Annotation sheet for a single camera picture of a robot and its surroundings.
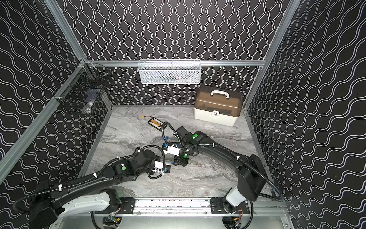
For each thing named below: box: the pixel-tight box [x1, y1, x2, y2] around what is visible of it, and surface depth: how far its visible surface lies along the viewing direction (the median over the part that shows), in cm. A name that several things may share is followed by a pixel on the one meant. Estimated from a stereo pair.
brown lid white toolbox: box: [193, 85, 243, 127], surface depth 102 cm
